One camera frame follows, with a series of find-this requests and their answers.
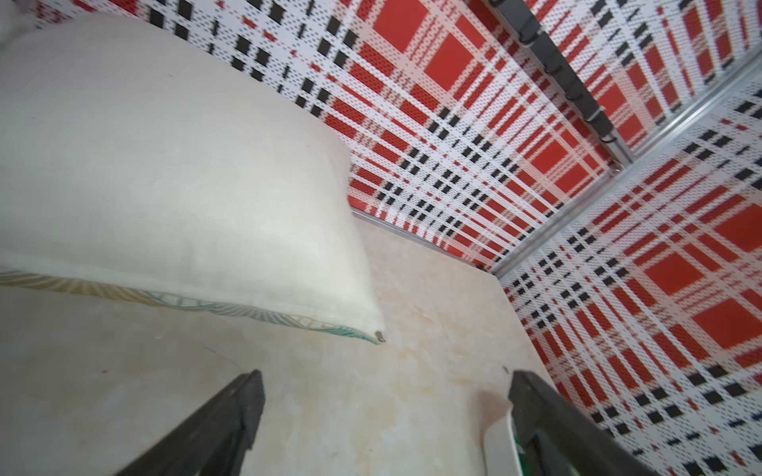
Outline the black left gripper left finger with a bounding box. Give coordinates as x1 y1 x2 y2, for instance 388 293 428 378
118 370 266 475

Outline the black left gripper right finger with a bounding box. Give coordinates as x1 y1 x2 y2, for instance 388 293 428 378
508 370 655 475

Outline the white plastic storage box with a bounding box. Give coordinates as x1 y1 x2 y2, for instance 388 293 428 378
483 412 523 476

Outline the cream pillow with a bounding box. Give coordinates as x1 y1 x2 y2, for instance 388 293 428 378
1 1 386 344

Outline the black wall hook rail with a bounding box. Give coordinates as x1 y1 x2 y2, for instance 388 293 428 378
487 0 624 145

